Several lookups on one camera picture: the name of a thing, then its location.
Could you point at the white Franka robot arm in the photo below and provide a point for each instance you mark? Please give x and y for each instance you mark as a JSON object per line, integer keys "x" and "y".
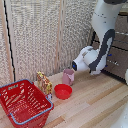
{"x": 101, "y": 40}

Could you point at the brown wooden drawer cabinet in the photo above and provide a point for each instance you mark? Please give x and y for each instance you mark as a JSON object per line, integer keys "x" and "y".
{"x": 120, "y": 50}

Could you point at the pink plastic cup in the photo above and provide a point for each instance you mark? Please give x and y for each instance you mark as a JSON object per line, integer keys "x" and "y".
{"x": 68, "y": 77}

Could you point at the red plastic bowl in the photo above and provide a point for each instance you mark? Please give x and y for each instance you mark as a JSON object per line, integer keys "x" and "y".
{"x": 63, "y": 91}

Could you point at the yellow red snack box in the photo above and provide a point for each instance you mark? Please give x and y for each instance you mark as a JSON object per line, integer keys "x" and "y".
{"x": 44, "y": 84}

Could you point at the red plastic shopping basket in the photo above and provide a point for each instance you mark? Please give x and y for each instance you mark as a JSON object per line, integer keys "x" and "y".
{"x": 24, "y": 103}

